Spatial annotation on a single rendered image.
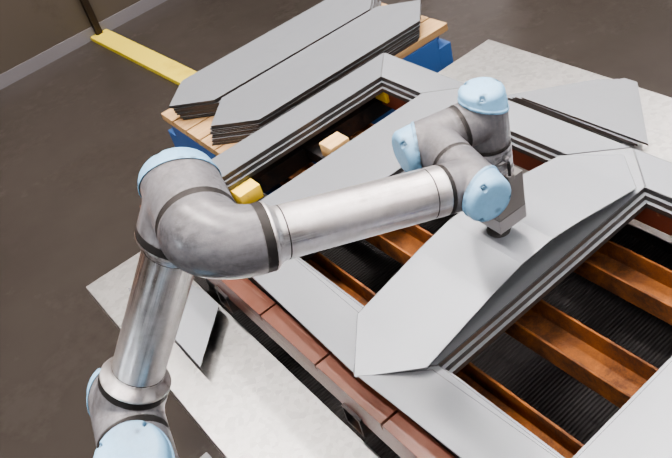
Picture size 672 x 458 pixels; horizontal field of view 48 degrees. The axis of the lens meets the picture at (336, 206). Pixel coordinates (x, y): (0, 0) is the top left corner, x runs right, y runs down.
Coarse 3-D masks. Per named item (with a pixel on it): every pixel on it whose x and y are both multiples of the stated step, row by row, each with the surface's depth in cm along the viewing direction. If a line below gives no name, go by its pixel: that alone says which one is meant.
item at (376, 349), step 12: (360, 324) 135; (372, 324) 134; (360, 336) 133; (372, 336) 132; (384, 336) 131; (360, 348) 131; (372, 348) 130; (384, 348) 129; (396, 348) 129; (372, 360) 129; (384, 360) 128; (396, 360) 127; (408, 360) 126; (384, 372) 126
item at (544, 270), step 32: (352, 96) 197; (416, 96) 191; (320, 128) 192; (256, 160) 186; (544, 160) 164; (640, 192) 146; (576, 224) 143; (608, 224) 143; (544, 256) 139; (576, 256) 139; (512, 288) 135; (544, 288) 136; (480, 320) 131; (512, 320) 132; (448, 352) 127; (480, 352) 130; (448, 448) 117; (544, 448) 110
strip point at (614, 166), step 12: (564, 156) 156; (576, 156) 156; (588, 156) 156; (600, 156) 155; (612, 156) 155; (624, 156) 154; (600, 168) 151; (612, 168) 151; (624, 168) 151; (624, 180) 147
